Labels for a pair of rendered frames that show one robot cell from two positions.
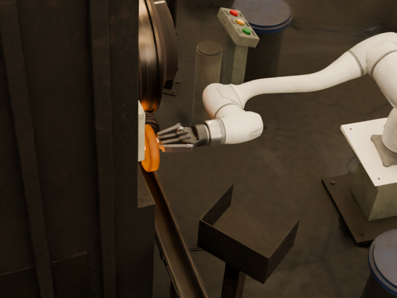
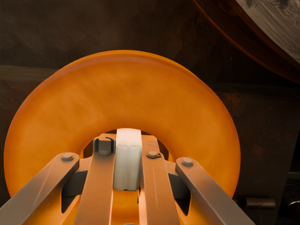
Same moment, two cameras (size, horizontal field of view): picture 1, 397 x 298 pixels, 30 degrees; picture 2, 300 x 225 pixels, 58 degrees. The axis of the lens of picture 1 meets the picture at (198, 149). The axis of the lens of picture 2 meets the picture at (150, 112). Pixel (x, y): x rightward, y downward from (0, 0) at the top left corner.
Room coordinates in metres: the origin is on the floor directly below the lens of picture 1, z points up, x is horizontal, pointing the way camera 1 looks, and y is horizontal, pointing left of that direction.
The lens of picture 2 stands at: (1.83, 0.01, 0.92)
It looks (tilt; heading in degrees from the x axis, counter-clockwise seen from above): 16 degrees down; 108
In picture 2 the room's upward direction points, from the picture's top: 5 degrees clockwise
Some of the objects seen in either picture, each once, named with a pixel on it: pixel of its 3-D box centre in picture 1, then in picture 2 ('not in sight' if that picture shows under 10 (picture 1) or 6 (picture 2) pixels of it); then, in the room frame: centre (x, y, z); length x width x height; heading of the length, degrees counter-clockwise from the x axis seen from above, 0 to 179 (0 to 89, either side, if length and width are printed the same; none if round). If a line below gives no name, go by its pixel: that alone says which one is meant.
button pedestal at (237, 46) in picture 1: (234, 72); not in sight; (2.87, -0.14, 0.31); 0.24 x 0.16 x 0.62; 24
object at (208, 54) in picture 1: (205, 90); not in sight; (2.77, -0.01, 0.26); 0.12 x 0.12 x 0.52
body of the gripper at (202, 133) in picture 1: (192, 136); not in sight; (1.83, 0.02, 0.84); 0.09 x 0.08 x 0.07; 114
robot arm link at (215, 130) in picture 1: (212, 132); not in sight; (1.86, -0.04, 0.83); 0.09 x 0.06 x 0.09; 24
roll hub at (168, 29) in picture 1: (158, 38); not in sight; (1.99, 0.16, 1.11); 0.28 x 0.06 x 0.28; 24
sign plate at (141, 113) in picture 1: (128, 108); not in sight; (1.59, 0.21, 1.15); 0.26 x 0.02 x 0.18; 24
